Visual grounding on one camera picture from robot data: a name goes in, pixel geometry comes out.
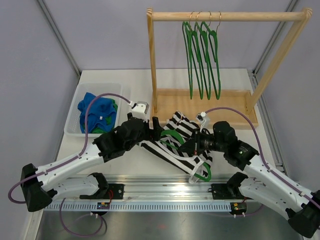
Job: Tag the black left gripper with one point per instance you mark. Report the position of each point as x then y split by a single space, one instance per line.
152 133

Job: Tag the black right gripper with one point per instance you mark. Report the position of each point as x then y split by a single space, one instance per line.
193 145

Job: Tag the black white striped top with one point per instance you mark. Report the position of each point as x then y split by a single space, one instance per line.
156 150

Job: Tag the green tank top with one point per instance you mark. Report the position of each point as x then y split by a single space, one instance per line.
102 116

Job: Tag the blue tank top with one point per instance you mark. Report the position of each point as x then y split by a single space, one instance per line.
82 106

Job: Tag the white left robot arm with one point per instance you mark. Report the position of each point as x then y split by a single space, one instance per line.
43 184

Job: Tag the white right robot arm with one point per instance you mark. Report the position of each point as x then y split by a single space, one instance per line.
258 180

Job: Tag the wooden clothes rack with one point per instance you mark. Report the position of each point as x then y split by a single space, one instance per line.
238 100

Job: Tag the white plastic basket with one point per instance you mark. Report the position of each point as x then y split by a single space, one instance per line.
72 125

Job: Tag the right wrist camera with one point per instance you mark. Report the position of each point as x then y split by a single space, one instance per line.
203 119

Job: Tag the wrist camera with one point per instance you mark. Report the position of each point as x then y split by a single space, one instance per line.
139 110
203 119

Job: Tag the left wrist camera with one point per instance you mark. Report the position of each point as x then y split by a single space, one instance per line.
139 110

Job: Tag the aluminium mounting rail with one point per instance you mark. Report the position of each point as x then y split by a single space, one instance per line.
161 188

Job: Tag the white slotted cable duct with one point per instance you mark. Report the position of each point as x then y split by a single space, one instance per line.
119 206

